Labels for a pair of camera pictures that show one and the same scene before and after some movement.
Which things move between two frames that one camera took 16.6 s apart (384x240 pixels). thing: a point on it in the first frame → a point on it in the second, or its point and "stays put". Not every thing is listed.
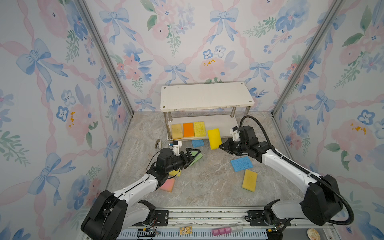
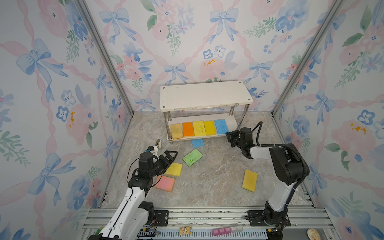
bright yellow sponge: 214,138 → 209,127
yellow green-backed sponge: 250,180 stays put
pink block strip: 227,230 stays put
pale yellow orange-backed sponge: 177,131 stays put
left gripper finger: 189,157 → 169,158
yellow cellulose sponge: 199,129 stays put
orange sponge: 188,129 stays put
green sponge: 193,153 stays put
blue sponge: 241,164 → 222,127
